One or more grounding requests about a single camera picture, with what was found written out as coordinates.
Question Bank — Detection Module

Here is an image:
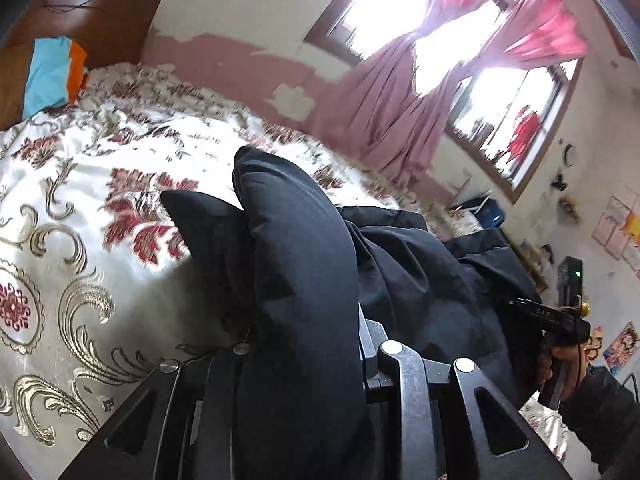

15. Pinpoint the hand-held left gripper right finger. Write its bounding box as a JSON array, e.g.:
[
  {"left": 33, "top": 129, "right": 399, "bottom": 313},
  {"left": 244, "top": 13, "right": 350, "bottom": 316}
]
[{"left": 357, "top": 310, "right": 576, "bottom": 480}]

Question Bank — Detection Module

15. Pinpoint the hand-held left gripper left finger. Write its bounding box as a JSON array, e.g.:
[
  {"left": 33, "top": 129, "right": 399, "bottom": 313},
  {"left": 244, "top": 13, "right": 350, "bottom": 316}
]
[{"left": 59, "top": 341, "right": 253, "bottom": 480}]

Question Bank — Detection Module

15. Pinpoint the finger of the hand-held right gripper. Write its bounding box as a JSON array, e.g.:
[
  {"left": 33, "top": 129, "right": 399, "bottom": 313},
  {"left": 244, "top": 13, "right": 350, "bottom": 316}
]
[{"left": 492, "top": 297, "right": 525, "bottom": 317}]

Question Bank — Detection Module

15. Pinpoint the dark navy puffer jacket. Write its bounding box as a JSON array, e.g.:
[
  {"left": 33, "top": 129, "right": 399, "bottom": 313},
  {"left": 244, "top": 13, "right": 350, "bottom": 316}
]
[{"left": 160, "top": 145, "right": 556, "bottom": 480}]

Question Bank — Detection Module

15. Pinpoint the person's right hand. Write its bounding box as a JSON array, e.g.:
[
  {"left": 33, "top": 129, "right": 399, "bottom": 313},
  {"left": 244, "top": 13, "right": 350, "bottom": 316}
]
[{"left": 536, "top": 342, "right": 583, "bottom": 393}]

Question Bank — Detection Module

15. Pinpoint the red window decoration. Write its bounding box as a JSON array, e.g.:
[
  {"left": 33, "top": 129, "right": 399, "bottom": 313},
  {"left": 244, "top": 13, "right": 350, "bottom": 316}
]
[{"left": 507, "top": 105, "right": 543, "bottom": 166}]

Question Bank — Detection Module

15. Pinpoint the floral white red bedspread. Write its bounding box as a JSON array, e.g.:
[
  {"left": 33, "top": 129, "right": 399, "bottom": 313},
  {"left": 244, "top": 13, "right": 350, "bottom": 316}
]
[{"left": 0, "top": 62, "right": 566, "bottom": 461}]

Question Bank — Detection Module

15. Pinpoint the pink curtain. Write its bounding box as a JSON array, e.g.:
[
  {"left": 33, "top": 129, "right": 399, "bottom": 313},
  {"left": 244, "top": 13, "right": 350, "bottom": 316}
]
[
  {"left": 492, "top": 0, "right": 590, "bottom": 63},
  {"left": 304, "top": 0, "right": 586, "bottom": 205},
  {"left": 336, "top": 0, "right": 526, "bottom": 188}
]

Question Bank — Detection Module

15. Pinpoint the blue and orange cloth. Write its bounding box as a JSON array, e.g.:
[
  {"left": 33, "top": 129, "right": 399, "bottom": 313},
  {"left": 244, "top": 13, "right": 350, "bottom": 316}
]
[{"left": 22, "top": 36, "right": 90, "bottom": 117}]

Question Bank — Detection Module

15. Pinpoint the brown wooden headboard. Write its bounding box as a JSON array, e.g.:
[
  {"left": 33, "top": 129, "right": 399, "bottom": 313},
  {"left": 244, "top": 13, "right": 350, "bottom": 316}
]
[{"left": 0, "top": 0, "right": 163, "bottom": 131}]

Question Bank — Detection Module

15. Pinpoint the wall poster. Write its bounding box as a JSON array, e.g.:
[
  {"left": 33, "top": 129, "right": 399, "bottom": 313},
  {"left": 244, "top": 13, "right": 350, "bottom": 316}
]
[
  {"left": 591, "top": 196, "right": 640, "bottom": 262},
  {"left": 602, "top": 322, "right": 640, "bottom": 376}
]

